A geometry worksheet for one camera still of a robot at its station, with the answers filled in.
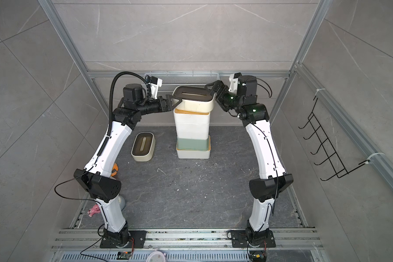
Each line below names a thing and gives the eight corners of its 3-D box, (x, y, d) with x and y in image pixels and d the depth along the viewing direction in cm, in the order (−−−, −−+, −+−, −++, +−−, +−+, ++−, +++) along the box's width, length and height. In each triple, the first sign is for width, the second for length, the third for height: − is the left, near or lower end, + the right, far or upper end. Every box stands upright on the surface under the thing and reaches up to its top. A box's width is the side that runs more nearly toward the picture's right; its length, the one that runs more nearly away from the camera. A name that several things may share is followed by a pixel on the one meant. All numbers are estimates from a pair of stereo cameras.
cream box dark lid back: (131, 161, 102) (127, 156, 97) (139, 137, 115) (136, 131, 110) (152, 161, 102) (149, 156, 97) (157, 137, 115) (155, 131, 110)
